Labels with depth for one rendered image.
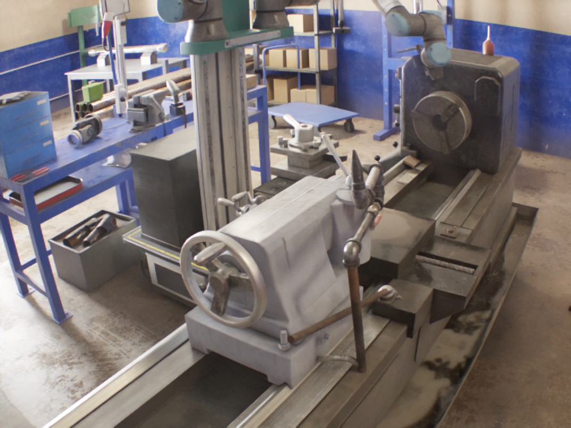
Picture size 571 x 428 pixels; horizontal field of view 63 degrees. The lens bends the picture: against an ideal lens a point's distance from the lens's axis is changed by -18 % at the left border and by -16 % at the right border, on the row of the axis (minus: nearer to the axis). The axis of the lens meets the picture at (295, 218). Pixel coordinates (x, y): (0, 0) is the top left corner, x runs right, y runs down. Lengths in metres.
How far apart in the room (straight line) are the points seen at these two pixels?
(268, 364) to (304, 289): 0.19
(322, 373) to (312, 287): 0.21
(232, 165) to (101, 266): 1.07
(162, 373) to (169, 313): 1.70
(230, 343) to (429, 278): 0.61
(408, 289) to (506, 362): 1.26
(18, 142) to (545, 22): 4.85
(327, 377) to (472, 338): 0.97
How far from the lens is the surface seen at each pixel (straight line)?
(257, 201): 1.41
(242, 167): 2.89
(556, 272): 3.50
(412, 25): 1.89
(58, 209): 2.92
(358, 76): 6.36
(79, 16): 8.53
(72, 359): 2.82
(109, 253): 3.37
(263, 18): 2.67
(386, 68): 5.64
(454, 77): 2.43
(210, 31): 2.31
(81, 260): 3.22
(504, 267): 2.62
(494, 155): 2.46
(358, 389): 1.24
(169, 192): 2.77
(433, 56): 1.94
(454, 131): 2.26
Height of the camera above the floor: 1.69
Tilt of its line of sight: 26 degrees down
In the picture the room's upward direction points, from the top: 2 degrees counter-clockwise
